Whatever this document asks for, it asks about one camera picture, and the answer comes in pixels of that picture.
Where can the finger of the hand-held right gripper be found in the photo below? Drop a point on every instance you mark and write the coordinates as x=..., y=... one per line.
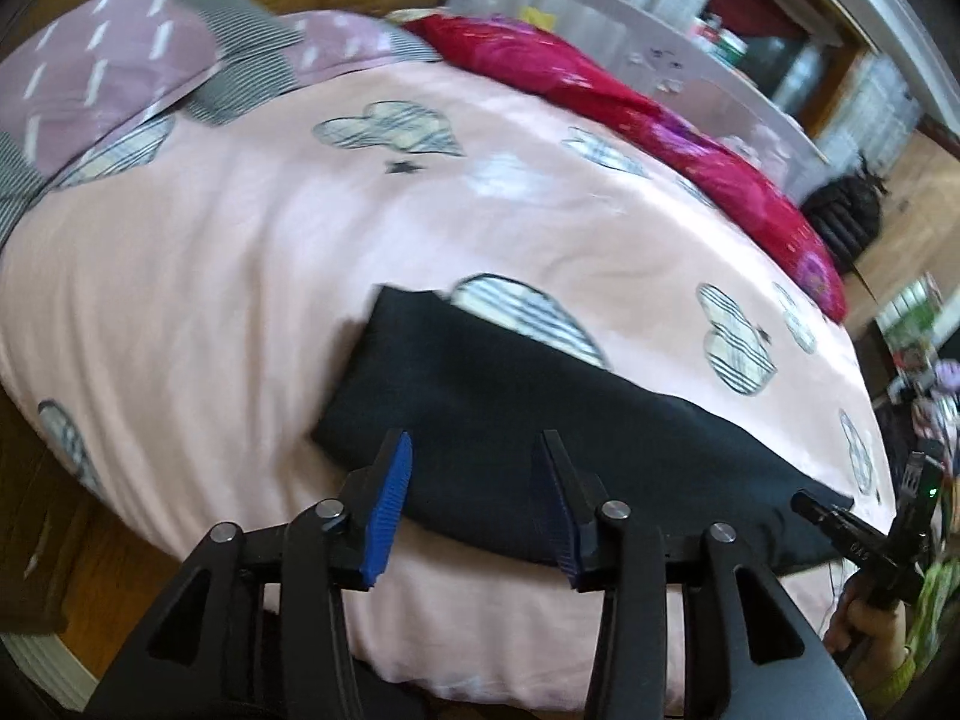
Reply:
x=832, y=514

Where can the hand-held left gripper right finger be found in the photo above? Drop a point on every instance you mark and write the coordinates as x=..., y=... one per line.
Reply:
x=556, y=517

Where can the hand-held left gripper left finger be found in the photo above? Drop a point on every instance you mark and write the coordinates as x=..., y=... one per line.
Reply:
x=390, y=510

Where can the black pants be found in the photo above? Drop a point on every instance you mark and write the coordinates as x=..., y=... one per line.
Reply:
x=487, y=405

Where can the person's right hand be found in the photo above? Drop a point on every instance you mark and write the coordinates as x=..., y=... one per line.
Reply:
x=862, y=626

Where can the stack of colourful boxes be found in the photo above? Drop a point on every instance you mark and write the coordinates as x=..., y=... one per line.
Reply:
x=911, y=311

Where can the pink plaid-heart bed cover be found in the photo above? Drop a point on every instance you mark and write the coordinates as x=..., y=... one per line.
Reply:
x=225, y=277

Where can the black puffer jacket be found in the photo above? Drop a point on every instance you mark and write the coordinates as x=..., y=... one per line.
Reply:
x=844, y=210

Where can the red floral quilt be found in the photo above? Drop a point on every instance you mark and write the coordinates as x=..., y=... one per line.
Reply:
x=675, y=157

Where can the purple grey patterned pillow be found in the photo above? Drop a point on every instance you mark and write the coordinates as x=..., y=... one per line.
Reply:
x=97, y=82
x=337, y=41

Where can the boxes on windowsill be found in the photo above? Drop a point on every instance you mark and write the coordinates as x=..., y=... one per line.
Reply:
x=720, y=41

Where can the wooden bed frame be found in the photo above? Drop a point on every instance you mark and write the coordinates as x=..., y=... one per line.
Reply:
x=90, y=562

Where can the grey bed guard rail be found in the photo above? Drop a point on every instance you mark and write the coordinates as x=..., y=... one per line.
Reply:
x=600, y=30

